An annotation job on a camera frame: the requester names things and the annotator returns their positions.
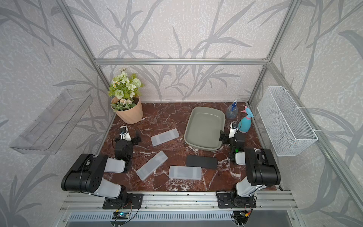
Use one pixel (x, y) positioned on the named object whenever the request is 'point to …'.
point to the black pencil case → (204, 162)
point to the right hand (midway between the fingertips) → (228, 130)
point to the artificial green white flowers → (124, 90)
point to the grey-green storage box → (203, 128)
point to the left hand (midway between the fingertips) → (130, 130)
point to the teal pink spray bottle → (245, 124)
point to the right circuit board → (240, 217)
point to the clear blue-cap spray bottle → (232, 110)
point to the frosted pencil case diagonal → (144, 171)
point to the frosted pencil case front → (189, 172)
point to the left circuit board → (120, 215)
